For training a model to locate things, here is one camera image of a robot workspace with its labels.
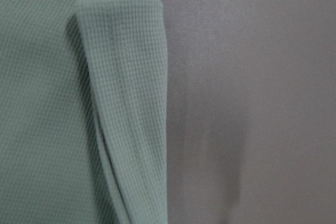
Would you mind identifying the olive green long-sleeve shirt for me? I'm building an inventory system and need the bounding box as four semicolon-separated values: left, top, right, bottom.
1;0;167;223

